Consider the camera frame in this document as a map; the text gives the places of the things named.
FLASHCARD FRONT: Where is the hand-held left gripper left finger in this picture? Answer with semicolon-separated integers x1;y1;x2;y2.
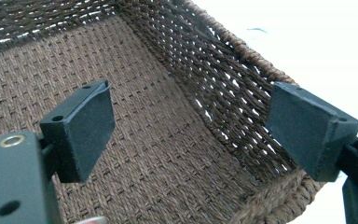
39;79;117;184

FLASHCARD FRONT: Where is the brown woven basket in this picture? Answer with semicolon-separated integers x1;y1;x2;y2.
0;0;327;224

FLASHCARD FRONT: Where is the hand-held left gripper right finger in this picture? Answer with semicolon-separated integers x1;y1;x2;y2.
265;81;358;183

